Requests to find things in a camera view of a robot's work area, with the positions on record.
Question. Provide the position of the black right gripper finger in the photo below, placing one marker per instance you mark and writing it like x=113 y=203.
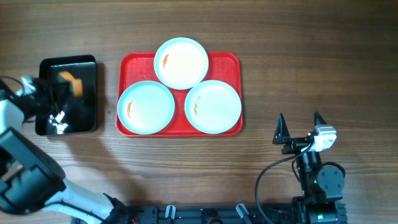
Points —
x=282 y=135
x=318 y=120

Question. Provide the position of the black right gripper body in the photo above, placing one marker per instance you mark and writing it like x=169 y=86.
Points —
x=295 y=145

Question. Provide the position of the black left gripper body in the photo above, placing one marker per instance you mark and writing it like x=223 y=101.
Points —
x=37 y=102

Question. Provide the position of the orange green sponge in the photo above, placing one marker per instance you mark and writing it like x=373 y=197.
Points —
x=76 y=84

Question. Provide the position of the white plate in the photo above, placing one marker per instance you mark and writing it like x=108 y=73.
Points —
x=213 y=107
x=181 y=63
x=146 y=107

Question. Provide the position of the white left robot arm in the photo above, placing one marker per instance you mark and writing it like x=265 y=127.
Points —
x=30 y=179

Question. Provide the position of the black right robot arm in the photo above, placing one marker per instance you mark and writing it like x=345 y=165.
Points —
x=322 y=183

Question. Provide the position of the red plastic tray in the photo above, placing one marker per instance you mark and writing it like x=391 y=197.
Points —
x=139 y=66

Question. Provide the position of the black water container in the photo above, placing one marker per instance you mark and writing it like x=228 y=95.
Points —
x=77 y=114

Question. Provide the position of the white plate top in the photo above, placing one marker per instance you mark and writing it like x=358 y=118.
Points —
x=181 y=63

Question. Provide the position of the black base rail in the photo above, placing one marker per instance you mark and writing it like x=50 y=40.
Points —
x=277 y=213

